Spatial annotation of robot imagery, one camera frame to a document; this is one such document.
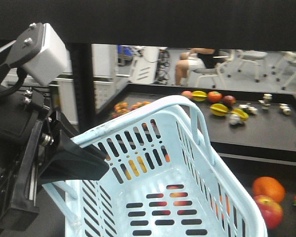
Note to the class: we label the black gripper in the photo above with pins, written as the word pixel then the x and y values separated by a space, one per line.
pixel 22 119

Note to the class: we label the light blue plastic basket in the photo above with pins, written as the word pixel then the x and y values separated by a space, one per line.
pixel 164 180

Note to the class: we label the pile of strawberries and tomatoes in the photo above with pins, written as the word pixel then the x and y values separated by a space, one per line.
pixel 122 108

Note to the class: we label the yellow starfruit back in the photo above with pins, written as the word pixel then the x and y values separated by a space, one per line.
pixel 199 96

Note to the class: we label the yellow starfruit middle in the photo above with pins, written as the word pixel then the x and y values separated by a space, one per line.
pixel 219 110

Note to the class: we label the seated person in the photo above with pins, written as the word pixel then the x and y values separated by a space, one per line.
pixel 196 58

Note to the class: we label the white garlic bulb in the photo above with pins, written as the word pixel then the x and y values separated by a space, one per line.
pixel 235 119

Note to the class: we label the yellow starfruit small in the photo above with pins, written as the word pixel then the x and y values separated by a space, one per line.
pixel 242 114

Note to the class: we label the orange centre right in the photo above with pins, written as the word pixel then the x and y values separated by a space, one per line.
pixel 270 187

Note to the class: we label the red apple front right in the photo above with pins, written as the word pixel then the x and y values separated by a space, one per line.
pixel 271 211

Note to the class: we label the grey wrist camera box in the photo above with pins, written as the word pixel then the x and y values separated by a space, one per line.
pixel 40 52

